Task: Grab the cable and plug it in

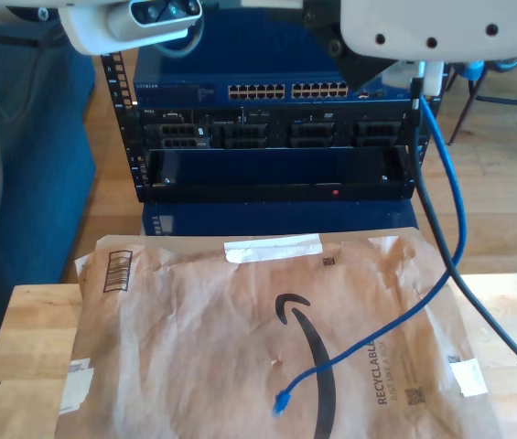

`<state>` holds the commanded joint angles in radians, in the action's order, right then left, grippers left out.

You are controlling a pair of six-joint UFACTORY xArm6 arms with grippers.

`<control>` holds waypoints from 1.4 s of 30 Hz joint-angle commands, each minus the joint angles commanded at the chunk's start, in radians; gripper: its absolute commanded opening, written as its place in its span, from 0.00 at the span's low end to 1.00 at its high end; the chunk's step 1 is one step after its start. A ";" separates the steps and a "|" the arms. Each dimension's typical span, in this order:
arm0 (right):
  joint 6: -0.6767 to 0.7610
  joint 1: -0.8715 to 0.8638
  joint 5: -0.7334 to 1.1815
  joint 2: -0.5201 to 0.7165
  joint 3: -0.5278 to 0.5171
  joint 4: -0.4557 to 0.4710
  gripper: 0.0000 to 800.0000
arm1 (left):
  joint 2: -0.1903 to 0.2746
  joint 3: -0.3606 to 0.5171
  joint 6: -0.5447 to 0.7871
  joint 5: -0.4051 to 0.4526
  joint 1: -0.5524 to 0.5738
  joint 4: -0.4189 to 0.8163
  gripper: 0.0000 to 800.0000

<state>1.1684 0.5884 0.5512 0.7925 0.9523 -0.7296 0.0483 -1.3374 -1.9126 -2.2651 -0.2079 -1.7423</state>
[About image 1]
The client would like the black server rack frame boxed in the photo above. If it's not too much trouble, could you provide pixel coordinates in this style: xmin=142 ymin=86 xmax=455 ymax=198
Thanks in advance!
xmin=100 ymin=49 xmax=447 ymax=205

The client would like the black rack server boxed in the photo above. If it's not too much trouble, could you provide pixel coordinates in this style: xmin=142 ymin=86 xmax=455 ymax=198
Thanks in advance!
xmin=141 ymin=105 xmax=419 ymax=150

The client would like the brown paper mailer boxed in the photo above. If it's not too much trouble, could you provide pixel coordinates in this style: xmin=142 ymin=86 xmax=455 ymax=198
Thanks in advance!
xmin=54 ymin=232 xmax=501 ymax=439

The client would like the dark metal stool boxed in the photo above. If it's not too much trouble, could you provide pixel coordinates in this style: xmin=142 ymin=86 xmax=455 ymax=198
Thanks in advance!
xmin=447 ymin=59 xmax=517 ymax=159

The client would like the black camera cable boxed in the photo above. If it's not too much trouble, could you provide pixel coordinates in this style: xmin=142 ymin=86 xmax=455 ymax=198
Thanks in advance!
xmin=411 ymin=77 xmax=517 ymax=393

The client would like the blue sofa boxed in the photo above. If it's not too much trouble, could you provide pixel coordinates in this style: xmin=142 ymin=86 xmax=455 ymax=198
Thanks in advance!
xmin=0 ymin=17 xmax=99 ymax=342

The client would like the black rack shelf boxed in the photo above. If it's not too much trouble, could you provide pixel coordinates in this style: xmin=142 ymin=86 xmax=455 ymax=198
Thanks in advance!
xmin=141 ymin=145 xmax=415 ymax=203

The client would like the blue network cable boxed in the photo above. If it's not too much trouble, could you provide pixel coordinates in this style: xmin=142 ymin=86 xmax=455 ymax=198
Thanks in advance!
xmin=271 ymin=96 xmax=469 ymax=418

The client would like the dark blue flat chassis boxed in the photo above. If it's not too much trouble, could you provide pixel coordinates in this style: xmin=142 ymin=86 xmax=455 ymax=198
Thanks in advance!
xmin=141 ymin=200 xmax=420 ymax=237

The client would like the blue network switch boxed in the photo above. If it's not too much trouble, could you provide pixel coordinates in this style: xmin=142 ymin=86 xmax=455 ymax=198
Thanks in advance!
xmin=133 ymin=8 xmax=424 ymax=109

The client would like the grey-blue cloth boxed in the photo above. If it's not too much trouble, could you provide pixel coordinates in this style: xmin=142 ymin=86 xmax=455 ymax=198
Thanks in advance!
xmin=452 ymin=61 xmax=488 ymax=81

